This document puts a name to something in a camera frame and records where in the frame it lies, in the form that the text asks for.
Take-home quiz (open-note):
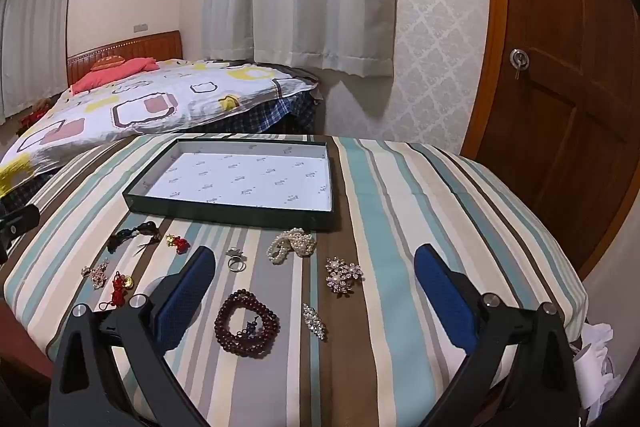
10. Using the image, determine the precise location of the pink pillow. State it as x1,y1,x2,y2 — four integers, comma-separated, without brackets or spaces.
71,58,160,94

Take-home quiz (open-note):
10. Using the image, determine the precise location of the black bead tassel pendant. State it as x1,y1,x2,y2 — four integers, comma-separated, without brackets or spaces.
107,222,157,254

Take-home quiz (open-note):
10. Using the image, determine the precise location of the striped tablecloth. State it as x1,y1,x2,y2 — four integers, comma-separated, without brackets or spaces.
2,134,589,427

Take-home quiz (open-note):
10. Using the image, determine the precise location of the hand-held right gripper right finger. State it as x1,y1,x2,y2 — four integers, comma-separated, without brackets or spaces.
414,243,581,427

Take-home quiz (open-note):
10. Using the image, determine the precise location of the white wall curtain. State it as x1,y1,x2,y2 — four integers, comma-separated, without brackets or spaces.
0,0,84,124

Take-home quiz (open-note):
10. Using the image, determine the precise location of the white patterned quilt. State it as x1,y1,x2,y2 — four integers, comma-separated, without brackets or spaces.
0,59,319,198

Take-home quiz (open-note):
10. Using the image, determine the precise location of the pink flower rhinestone brooch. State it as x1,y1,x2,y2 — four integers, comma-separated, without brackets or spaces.
325,257,362,298

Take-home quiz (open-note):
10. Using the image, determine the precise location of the green shallow cardboard box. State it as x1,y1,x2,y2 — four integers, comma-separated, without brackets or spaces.
122,136,335,233

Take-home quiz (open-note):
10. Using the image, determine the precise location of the silver rhinestone hair clip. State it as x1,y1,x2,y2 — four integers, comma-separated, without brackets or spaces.
301,303,329,342

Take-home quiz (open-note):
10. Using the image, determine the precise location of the wooden headboard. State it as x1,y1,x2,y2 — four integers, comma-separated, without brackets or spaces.
66,30,184,90

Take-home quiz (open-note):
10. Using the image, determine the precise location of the red gold round cushion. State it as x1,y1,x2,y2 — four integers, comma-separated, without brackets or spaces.
90,55,123,72

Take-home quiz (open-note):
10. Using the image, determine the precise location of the white crumpled paper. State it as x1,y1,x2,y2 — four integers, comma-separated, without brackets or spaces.
569,321,627,427

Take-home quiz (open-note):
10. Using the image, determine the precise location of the red decoration beside bed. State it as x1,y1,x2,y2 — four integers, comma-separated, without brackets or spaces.
17,99,51,134

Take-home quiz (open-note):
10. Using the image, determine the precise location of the silver door lock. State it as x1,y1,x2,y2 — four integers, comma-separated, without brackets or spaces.
508,48,530,80

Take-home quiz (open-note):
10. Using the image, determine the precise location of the white pearl necklace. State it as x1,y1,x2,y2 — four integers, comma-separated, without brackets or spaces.
266,229,316,266

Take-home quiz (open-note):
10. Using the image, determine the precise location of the gold pink brooch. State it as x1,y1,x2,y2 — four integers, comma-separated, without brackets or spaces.
82,258,110,291

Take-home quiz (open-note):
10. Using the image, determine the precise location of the brown wooden door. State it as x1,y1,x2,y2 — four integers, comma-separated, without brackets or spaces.
474,0,640,282

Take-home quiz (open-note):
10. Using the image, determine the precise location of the silver pearl ring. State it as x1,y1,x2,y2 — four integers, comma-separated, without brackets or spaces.
226,247,249,273

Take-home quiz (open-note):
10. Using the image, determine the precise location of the dark red bead bracelet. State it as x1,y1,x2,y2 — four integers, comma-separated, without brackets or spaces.
214,289,281,343

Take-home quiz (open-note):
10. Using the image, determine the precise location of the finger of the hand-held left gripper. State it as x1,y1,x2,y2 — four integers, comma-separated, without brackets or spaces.
0,204,40,264

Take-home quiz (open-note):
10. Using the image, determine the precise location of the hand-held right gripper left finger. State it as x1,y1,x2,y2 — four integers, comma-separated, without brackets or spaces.
48,246,217,427

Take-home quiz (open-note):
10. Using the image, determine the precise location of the blue plaid bed sheet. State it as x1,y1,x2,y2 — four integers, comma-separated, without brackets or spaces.
189,93,322,136

